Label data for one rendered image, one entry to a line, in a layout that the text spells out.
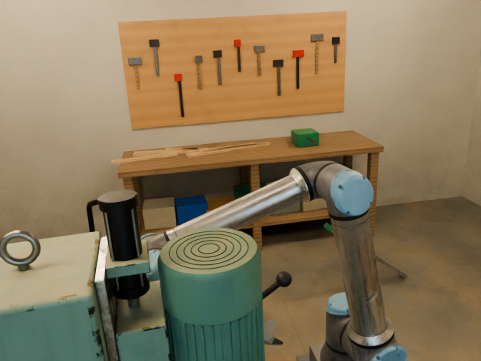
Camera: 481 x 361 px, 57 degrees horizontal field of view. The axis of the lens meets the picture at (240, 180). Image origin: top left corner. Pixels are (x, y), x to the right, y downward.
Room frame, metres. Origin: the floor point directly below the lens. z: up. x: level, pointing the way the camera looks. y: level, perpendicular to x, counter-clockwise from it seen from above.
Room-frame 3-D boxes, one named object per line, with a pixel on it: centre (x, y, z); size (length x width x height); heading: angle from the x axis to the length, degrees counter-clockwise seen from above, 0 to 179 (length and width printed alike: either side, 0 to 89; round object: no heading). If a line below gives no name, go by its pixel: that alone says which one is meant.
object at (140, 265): (0.64, 0.20, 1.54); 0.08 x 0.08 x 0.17; 12
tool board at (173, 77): (4.03, -0.04, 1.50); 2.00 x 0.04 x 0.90; 99
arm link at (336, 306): (1.36, -0.37, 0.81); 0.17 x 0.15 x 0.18; 17
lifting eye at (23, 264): (0.61, 0.34, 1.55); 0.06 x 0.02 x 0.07; 102
